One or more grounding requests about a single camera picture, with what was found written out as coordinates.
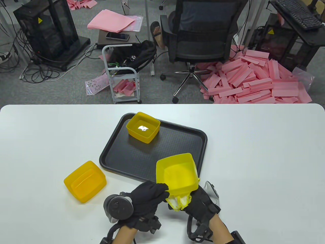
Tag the black keyboard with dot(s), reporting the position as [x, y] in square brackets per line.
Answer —
[297, 12]

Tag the pink foam bundle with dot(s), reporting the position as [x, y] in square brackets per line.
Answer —
[124, 86]

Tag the small brown side table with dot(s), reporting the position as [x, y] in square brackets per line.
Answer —
[102, 40]

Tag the stack of pink sheets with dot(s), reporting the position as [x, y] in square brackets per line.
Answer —
[109, 21]

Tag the black mesh computer cabinet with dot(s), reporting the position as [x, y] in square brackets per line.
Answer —
[279, 43]
[50, 25]

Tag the pile of pink foam strips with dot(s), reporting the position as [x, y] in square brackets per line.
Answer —
[254, 81]

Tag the black keyboard shelf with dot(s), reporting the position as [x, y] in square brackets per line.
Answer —
[314, 38]

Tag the black handheld controller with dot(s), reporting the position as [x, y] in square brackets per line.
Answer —
[118, 208]
[212, 190]

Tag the pink patterned plastic bag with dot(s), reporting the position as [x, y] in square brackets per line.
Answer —
[96, 85]

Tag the black sandal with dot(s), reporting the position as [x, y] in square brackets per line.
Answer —
[154, 28]

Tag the white rolling cart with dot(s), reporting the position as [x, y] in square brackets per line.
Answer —
[127, 100]

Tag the white yellow-edged dish cloth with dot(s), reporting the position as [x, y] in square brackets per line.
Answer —
[177, 202]

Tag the black smartphone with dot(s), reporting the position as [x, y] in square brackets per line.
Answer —
[118, 36]

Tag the person's left hand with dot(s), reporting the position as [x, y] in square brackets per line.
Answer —
[147, 197]

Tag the lemon yellow plastic food container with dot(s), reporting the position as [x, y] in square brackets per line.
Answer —
[177, 175]

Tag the scattered pink foam pieces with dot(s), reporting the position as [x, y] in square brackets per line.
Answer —
[81, 3]

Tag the person's right hand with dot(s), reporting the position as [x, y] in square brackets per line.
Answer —
[201, 206]

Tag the person's left forearm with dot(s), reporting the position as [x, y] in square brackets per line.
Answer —
[124, 236]

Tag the amber yellow plastic food container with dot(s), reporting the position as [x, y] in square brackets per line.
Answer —
[83, 185]
[149, 127]

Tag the black plastic tray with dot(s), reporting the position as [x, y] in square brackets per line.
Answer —
[132, 157]

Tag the black mesh office chair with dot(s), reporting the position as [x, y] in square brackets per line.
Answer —
[198, 50]

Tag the black backpack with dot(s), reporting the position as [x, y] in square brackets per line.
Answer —
[137, 54]

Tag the person's right forearm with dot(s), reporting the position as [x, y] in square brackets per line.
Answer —
[221, 231]

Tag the crumpled clear plastic bag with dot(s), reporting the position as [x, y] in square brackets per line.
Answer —
[306, 78]

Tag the clear flat plastic bag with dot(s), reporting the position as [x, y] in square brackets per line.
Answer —
[138, 24]

